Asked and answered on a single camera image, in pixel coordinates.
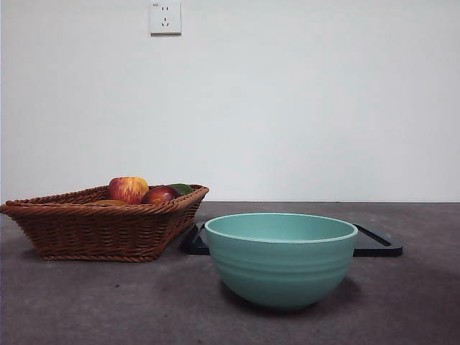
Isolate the red yellow apple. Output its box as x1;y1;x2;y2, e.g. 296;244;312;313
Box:
106;175;150;205

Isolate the brown wicker basket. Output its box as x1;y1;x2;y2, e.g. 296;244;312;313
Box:
0;183;210;262

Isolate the black rectangular tray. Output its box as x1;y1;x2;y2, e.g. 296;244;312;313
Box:
186;221;403;258

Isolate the teal ceramic bowl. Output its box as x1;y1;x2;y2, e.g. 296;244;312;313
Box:
203;212;359;312

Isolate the dark red apple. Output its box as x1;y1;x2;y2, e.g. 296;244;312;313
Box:
140;185;180;205

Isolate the green fruit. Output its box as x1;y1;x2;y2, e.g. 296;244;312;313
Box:
168;183;195;197

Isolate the white wall socket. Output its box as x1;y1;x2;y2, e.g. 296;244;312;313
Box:
149;1;183;36

